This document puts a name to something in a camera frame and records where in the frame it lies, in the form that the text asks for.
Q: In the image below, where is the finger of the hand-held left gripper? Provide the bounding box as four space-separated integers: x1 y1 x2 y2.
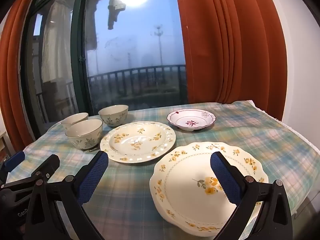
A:
0 151 25 180
0 154 60 195

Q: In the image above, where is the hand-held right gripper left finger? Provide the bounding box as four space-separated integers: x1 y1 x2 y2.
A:
26 151 109 240

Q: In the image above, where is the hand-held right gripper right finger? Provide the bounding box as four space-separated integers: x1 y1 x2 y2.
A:
210 151 294 240

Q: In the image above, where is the floral cream ceramic bowl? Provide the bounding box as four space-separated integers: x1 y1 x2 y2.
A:
98 104 129 127
61 112 89 132
65 119 103 152

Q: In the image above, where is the scalloped yellow flower plate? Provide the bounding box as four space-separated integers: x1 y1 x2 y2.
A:
149 141 269 238

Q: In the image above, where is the white plate red pattern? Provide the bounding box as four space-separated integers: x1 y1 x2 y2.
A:
167 109 217 131

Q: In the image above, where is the white shelf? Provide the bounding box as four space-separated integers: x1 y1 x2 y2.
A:
0 130 7 155

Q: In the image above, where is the plaid pastel tablecloth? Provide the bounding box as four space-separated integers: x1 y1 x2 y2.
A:
5 100 320 240

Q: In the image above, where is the perforated yellow flower plate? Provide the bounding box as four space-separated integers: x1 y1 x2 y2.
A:
100 121 177 164

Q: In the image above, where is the orange curtain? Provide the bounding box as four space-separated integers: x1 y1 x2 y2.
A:
0 0 48 153
173 0 288 104

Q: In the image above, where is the balcony railing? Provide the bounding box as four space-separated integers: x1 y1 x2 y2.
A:
35 64 187 123

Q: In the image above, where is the hanging white garment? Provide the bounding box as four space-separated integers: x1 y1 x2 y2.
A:
41 1 73 83

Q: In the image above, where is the utility pole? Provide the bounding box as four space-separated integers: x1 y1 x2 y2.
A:
151 25 165 67

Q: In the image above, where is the hanging grey garment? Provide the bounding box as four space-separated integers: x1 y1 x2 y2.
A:
107 0 127 30

